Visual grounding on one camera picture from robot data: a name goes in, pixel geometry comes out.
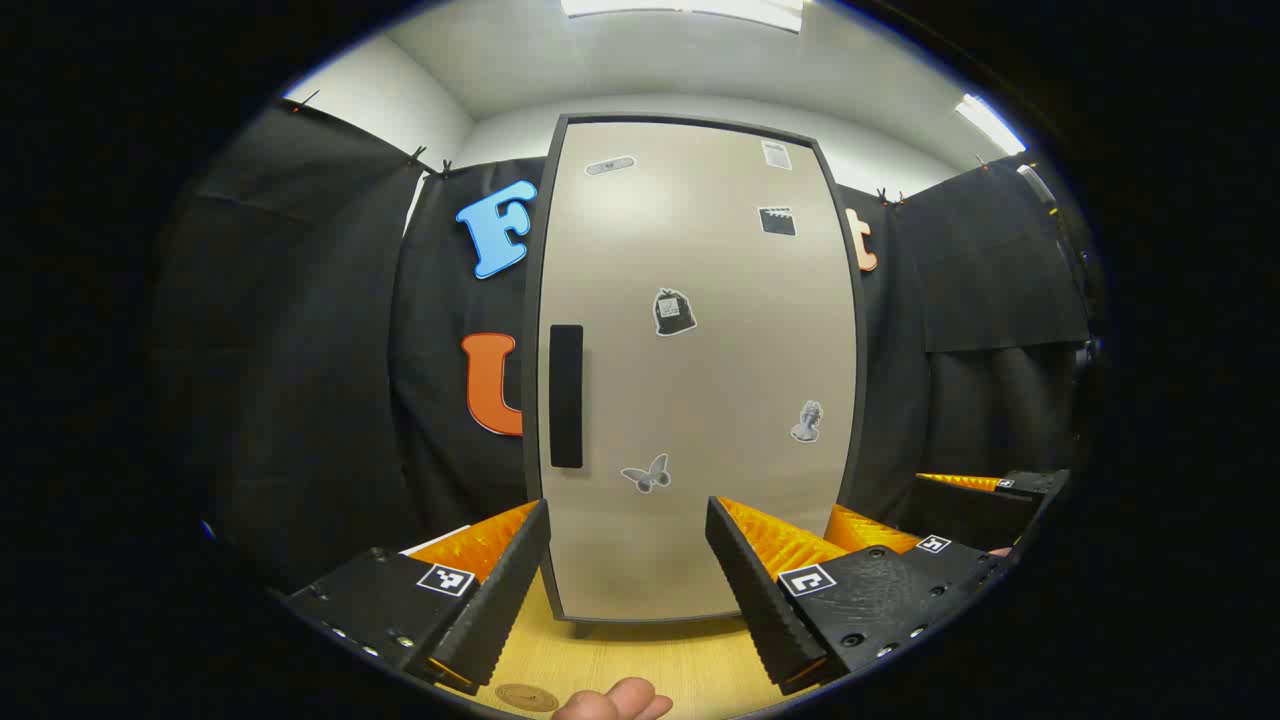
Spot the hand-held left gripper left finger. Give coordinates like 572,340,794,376
285,498,553,698

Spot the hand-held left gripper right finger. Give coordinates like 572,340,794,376
706,497,1001,693

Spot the round brown coaster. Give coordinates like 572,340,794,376
494,683,561,714

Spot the beige cabinet door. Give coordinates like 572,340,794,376
537,120,861,623

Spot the dark grey cabinet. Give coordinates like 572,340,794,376
520,112,869,637

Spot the black backdrop cloth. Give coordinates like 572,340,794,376
150,100,1096,601

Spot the small ceiling light panel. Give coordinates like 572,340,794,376
953,93,1028,157

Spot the long ceiling light panel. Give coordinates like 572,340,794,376
560,0,806,33

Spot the black recessed door handle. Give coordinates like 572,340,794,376
549,324,585,470

